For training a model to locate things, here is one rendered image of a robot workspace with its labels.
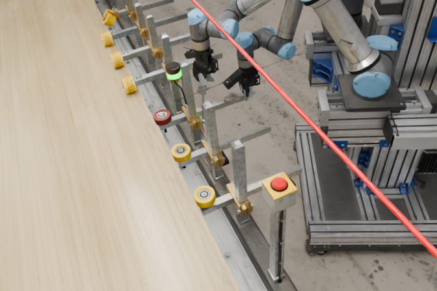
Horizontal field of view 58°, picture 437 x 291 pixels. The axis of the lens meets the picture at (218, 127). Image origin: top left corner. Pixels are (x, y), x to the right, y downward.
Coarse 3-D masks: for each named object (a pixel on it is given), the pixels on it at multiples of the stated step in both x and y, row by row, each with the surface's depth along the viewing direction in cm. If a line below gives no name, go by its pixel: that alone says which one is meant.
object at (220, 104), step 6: (216, 102) 188; (222, 102) 188; (228, 102) 189; (234, 102) 190; (198, 108) 186; (216, 108) 188; (180, 114) 184; (198, 114) 186; (174, 120) 182; (180, 120) 183; (186, 120) 185; (162, 126) 180; (168, 126) 182
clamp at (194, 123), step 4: (184, 108) 185; (184, 112) 184; (188, 116) 181; (188, 120) 181; (192, 120) 179; (196, 120) 179; (192, 124) 178; (196, 124) 180; (200, 124) 180; (192, 128) 180; (196, 128) 181
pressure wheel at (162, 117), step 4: (156, 112) 179; (160, 112) 179; (164, 112) 179; (168, 112) 179; (156, 116) 177; (160, 116) 178; (164, 116) 177; (168, 116) 177; (156, 120) 176; (160, 120) 175; (164, 120) 176; (168, 120) 177; (160, 124) 177; (164, 124) 177
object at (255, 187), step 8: (288, 168) 159; (296, 168) 159; (288, 176) 157; (248, 184) 155; (256, 184) 154; (248, 192) 153; (256, 192) 155; (216, 200) 151; (224, 200) 150; (232, 200) 151; (200, 208) 151; (208, 208) 148; (216, 208) 150
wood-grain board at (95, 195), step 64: (0, 0) 287; (64, 0) 277; (0, 64) 222; (64, 64) 217; (0, 128) 182; (64, 128) 178; (128, 128) 174; (0, 192) 154; (64, 192) 151; (128, 192) 148; (0, 256) 133; (64, 256) 131; (128, 256) 129; (192, 256) 127
